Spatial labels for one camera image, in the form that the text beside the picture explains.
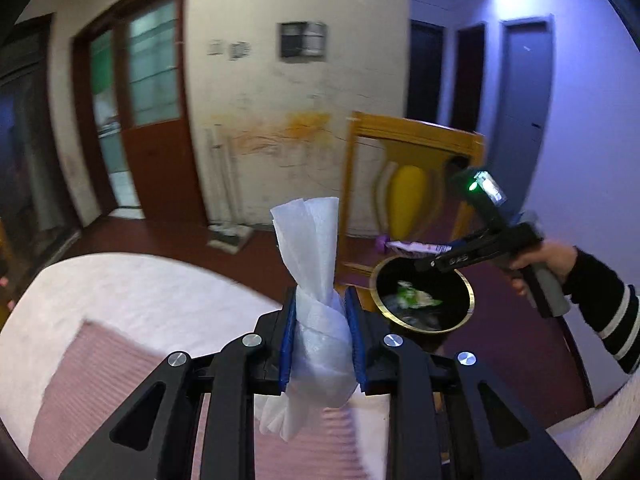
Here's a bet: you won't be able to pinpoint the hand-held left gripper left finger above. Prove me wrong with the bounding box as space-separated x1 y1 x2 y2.
57 287 301 480

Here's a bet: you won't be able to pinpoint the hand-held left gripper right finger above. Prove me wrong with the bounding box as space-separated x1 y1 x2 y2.
345 287 581 480

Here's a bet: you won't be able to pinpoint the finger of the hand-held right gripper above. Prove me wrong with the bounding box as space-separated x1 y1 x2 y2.
414 230 506 272

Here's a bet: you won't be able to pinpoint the black gold rim bin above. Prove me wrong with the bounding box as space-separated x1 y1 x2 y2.
369 255 475 333

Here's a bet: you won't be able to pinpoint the purple drink pouch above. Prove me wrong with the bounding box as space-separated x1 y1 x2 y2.
375 234 453 257

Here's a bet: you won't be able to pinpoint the twisted white tissue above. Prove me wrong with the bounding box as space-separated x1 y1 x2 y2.
257 196 358 443

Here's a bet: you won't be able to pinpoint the person's right forearm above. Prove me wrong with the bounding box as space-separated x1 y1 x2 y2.
562 249 640 376

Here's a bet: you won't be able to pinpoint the person's right hand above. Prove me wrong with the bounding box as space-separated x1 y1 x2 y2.
507 240 578 298

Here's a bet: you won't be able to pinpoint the dark interior door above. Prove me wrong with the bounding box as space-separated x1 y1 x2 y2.
500 14 555 211
452 22 487 133
407 19 446 123

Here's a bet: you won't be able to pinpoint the wooden chair yellow backrest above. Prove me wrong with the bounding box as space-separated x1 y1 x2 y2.
337 111 485 291

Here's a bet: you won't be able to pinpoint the thin metal pipes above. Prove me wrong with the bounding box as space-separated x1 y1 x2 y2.
206 125 243 226

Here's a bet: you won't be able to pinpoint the red white striped cloth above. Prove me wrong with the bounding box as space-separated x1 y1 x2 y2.
27 320 391 480

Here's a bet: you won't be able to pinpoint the dark sliding glass door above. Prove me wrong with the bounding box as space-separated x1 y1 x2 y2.
0 12 81 281

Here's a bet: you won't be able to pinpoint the grey wall electrical panel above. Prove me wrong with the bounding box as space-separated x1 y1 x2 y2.
278 20 327 59

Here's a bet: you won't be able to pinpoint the brown kitchen door frame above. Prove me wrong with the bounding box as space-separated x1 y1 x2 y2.
72 25 131 218

